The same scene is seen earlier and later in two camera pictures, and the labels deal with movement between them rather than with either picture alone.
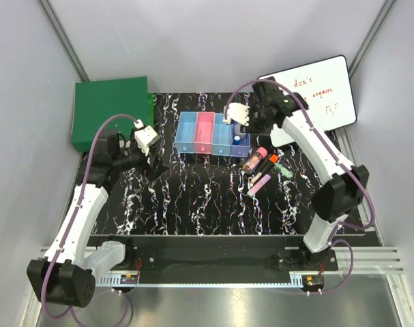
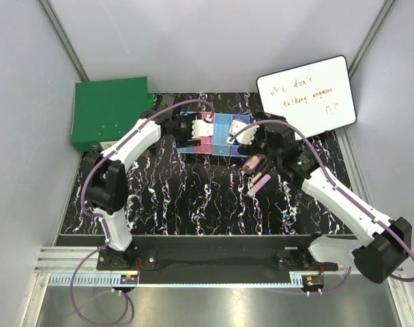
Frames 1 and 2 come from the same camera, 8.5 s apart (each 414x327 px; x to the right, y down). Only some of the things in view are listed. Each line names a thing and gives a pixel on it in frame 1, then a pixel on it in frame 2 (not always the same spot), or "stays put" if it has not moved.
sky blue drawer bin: [222, 136] stays put
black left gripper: [145, 167] to [186, 141]
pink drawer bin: [204, 133] stays put
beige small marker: [256, 177] stays put
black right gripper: [252, 129] to [252, 148]
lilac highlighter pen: [252, 191] stays put
